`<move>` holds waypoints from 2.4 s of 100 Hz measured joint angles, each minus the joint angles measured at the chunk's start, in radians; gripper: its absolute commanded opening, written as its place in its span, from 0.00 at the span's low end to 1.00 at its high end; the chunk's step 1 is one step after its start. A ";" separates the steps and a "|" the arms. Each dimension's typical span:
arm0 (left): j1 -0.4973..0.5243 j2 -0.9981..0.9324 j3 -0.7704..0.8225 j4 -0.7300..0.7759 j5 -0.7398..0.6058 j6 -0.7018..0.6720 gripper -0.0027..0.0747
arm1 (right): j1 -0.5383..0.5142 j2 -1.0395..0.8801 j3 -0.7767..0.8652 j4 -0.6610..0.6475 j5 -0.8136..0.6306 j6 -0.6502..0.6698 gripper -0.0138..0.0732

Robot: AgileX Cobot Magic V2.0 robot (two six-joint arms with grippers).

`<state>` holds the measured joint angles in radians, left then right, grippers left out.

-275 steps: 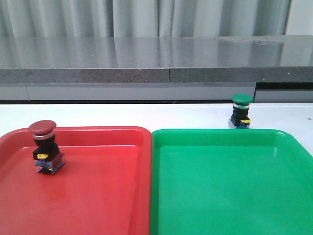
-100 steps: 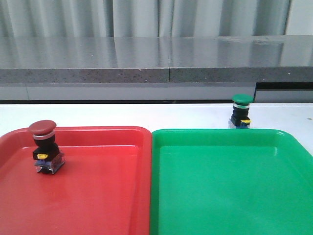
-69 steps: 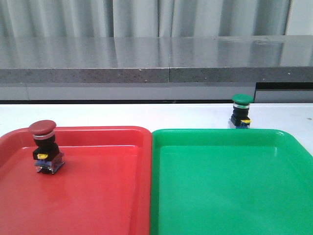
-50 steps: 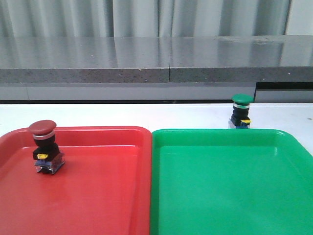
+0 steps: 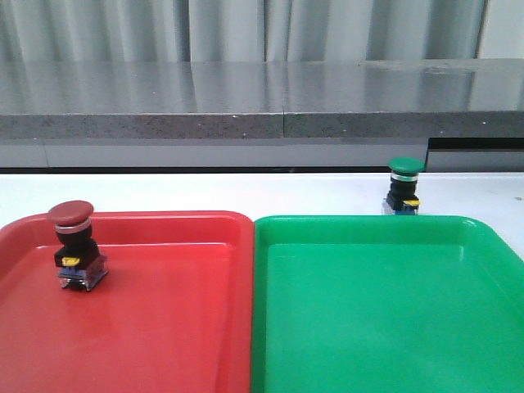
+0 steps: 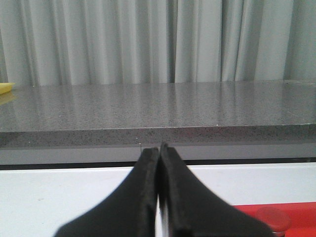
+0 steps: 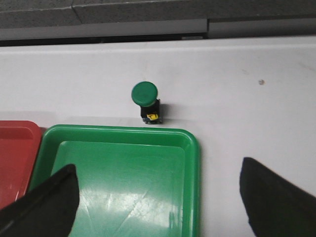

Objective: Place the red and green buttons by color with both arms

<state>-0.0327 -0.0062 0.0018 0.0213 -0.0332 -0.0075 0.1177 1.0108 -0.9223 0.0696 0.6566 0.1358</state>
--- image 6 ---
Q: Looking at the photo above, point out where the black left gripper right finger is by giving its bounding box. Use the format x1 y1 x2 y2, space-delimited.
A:
158 143 273 237

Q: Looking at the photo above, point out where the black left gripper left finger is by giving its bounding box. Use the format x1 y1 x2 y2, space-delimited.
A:
55 148 158 237

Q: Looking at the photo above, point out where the red mushroom push button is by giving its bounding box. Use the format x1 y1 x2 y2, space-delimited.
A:
255 207 292 237

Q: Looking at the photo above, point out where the grey granite counter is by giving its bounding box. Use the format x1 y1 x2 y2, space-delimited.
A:
0 81 316 165

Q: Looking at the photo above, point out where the red plastic tray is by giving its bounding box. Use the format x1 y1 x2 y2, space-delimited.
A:
235 202 316 237

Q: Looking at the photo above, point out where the yellow tray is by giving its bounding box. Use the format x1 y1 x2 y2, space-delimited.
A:
0 82 15 95

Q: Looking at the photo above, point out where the white pleated curtain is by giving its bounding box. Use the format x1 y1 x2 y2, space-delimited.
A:
0 0 316 86

